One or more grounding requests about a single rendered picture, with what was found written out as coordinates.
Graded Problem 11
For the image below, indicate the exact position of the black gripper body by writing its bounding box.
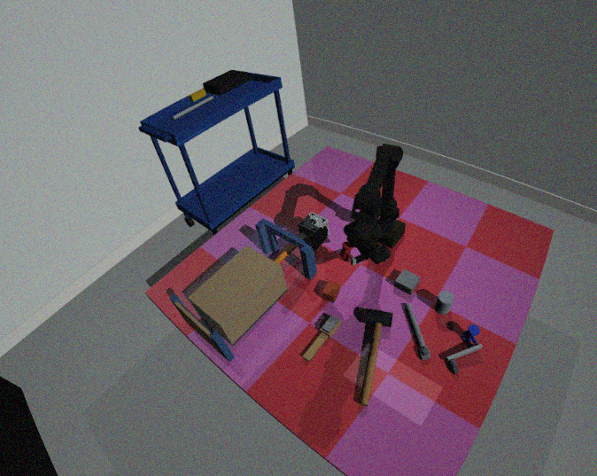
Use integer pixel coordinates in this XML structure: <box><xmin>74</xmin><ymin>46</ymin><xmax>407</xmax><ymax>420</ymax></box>
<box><xmin>344</xmin><ymin>221</ymin><xmax>391</xmax><ymax>264</ymax></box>

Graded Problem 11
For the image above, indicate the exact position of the grey cylinder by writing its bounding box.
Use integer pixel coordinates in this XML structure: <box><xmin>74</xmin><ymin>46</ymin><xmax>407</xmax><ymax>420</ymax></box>
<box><xmin>435</xmin><ymin>291</ymin><xmax>454</xmax><ymax>315</ymax></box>

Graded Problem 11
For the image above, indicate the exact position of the black-headed mallet with wooden handle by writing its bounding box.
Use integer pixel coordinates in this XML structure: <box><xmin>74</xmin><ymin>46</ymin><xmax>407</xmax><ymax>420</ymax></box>
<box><xmin>359</xmin><ymin>309</ymin><xmax>393</xmax><ymax>406</ymax></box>

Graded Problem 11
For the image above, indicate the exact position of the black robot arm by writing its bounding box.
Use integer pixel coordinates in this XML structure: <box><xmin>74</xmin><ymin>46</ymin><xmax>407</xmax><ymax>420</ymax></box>
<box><xmin>347</xmin><ymin>144</ymin><xmax>403</xmax><ymax>248</ymax></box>

